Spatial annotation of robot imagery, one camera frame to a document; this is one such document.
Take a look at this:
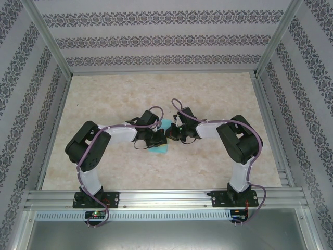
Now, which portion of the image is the aluminium frame post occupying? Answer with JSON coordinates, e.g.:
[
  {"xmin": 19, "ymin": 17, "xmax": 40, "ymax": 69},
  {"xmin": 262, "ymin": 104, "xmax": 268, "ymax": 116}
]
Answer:
[
  {"xmin": 253, "ymin": 0, "xmax": 305, "ymax": 76},
  {"xmin": 23, "ymin": 0, "xmax": 73, "ymax": 76}
]

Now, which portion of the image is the light blue cloth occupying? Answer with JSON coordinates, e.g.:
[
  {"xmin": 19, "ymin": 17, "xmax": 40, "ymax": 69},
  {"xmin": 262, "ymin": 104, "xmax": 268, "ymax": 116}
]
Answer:
[{"xmin": 147, "ymin": 118, "xmax": 173, "ymax": 155}]

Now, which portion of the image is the small circuit board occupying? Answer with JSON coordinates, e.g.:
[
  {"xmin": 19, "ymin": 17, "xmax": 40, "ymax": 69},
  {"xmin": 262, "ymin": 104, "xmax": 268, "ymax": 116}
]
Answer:
[
  {"xmin": 85, "ymin": 211, "xmax": 107, "ymax": 219},
  {"xmin": 231, "ymin": 209, "xmax": 249, "ymax": 222}
]

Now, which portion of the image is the long aluminium mounting rail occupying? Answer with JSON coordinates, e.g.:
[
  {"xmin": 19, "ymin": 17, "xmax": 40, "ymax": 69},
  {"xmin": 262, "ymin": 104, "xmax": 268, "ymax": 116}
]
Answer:
[{"xmin": 24, "ymin": 189, "xmax": 309, "ymax": 210}]

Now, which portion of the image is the aluminium side rail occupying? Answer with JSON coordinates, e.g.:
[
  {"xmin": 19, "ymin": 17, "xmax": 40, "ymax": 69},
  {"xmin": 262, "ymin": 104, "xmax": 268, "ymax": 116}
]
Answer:
[
  {"xmin": 36, "ymin": 74, "xmax": 72, "ymax": 191},
  {"xmin": 251, "ymin": 72, "xmax": 296, "ymax": 188}
]

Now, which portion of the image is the aluminium cross rail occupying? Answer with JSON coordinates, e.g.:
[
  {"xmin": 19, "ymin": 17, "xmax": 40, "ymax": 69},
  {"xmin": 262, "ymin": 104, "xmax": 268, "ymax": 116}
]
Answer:
[{"xmin": 70, "ymin": 69, "xmax": 257, "ymax": 76}]

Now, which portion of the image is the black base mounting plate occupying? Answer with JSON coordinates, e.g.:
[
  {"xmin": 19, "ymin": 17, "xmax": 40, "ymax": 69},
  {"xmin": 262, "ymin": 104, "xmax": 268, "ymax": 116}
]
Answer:
[
  {"xmin": 210, "ymin": 190, "xmax": 260, "ymax": 208},
  {"xmin": 72, "ymin": 191, "xmax": 120, "ymax": 209}
]

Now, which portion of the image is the slotted grey cable duct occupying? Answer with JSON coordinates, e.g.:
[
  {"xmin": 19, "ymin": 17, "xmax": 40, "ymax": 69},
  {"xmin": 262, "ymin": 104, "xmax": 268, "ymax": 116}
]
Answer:
[{"xmin": 35, "ymin": 210, "xmax": 232, "ymax": 221}]

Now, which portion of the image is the grey metal sheet panel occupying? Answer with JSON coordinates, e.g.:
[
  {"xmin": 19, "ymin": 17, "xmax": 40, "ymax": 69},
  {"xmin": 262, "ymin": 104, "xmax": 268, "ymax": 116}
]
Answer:
[{"xmin": 25, "ymin": 208, "xmax": 319, "ymax": 250}]

